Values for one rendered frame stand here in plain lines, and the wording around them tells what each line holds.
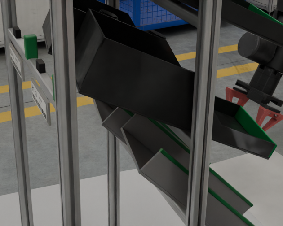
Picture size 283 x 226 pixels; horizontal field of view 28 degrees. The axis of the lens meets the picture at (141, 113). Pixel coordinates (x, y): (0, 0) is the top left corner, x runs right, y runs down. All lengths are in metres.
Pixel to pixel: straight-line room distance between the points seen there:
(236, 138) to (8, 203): 0.66
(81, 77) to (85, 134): 2.73
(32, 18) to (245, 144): 4.11
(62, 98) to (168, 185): 0.22
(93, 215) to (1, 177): 1.85
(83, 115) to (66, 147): 3.01
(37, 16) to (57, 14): 4.23
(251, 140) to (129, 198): 0.56
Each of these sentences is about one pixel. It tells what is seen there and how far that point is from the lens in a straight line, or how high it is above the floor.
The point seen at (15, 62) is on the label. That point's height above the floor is 1.28.
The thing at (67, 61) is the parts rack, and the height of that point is 1.37.
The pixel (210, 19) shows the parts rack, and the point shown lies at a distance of 0.64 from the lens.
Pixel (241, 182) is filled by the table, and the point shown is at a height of 0.86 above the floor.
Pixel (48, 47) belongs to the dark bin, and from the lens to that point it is 0.81.
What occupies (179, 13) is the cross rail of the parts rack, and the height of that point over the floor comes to 1.38.
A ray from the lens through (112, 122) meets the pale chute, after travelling 0.86.
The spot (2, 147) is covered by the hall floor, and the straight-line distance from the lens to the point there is 3.33.
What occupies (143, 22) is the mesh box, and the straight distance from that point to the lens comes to 5.00.
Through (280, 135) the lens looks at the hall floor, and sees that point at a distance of 3.51.
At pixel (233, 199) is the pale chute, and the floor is 1.03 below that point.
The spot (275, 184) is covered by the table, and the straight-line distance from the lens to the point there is 1.36.
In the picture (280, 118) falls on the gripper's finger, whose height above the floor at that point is 1.04.
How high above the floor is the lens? 1.57
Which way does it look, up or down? 25 degrees down
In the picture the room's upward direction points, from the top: 1 degrees clockwise
